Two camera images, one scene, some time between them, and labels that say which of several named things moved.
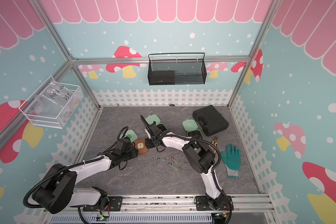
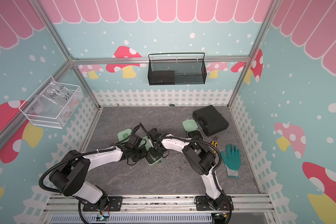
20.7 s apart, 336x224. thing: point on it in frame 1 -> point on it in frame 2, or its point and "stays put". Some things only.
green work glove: x=232 y=159 stays put
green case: x=150 y=119 -> x=150 y=159
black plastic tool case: x=210 y=120 stays put
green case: x=191 y=127 stays put
